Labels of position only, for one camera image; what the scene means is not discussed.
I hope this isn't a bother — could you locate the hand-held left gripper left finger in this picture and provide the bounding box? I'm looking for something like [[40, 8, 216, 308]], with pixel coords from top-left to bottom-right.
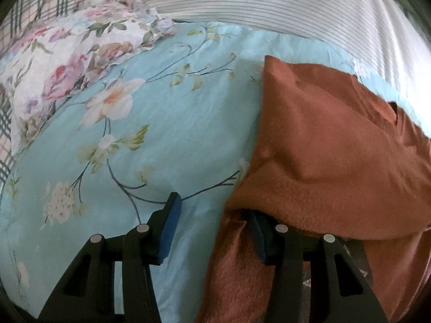
[[38, 192, 182, 323]]

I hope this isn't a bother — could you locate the white floral pillow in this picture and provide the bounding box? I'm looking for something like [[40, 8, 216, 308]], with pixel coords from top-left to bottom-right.
[[0, 0, 178, 149]]

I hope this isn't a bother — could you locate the plaid blanket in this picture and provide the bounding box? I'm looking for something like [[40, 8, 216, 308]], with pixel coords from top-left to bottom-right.
[[0, 0, 118, 182]]

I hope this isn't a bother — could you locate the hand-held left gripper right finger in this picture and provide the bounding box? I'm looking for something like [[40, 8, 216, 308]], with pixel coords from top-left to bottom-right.
[[248, 210, 390, 323]]

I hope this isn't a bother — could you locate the light blue floral bedsheet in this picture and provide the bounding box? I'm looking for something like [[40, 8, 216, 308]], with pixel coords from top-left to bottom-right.
[[0, 21, 426, 323]]

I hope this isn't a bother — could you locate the rust orange sweater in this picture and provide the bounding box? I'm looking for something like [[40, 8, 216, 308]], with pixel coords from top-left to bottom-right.
[[194, 55, 431, 323]]

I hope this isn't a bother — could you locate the white striped bedding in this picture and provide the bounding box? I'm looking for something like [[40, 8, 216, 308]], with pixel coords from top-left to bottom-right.
[[128, 0, 425, 108]]

